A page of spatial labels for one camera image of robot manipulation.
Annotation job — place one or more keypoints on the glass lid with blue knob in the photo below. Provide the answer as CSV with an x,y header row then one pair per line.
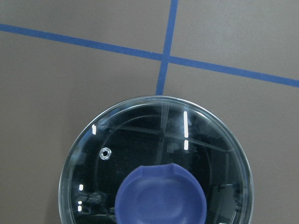
x,y
156,160

